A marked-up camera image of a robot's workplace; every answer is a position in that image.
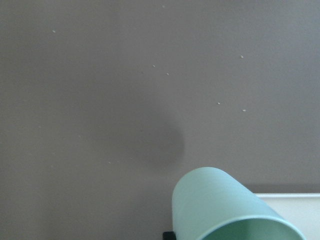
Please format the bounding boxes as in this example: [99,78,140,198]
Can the green plastic cup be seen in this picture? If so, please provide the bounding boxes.
[172,167,305,240]

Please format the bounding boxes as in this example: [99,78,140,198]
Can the cream rabbit serving tray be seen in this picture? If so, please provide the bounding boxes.
[257,193,320,240]

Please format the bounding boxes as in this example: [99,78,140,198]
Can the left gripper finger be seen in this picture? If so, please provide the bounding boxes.
[162,231,176,240]

